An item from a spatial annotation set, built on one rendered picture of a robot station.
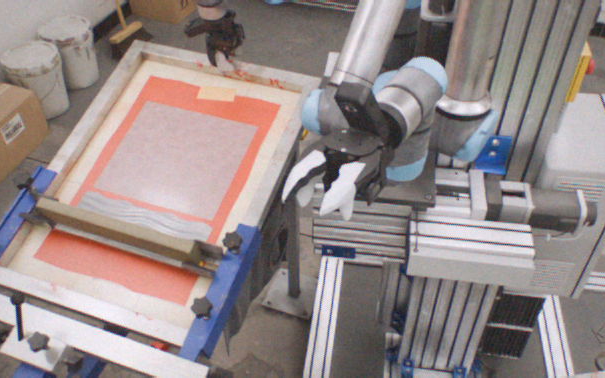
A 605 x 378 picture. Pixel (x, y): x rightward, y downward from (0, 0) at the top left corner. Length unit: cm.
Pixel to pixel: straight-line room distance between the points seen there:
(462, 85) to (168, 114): 86
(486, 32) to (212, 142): 79
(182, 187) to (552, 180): 91
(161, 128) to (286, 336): 123
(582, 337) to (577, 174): 111
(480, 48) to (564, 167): 52
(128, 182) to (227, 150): 26
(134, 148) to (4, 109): 197
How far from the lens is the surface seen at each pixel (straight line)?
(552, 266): 181
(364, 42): 102
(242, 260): 136
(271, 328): 263
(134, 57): 185
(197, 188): 155
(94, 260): 153
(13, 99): 365
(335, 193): 71
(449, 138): 123
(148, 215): 153
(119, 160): 167
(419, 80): 91
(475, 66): 116
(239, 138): 161
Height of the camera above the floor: 217
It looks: 43 degrees down
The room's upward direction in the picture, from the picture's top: straight up
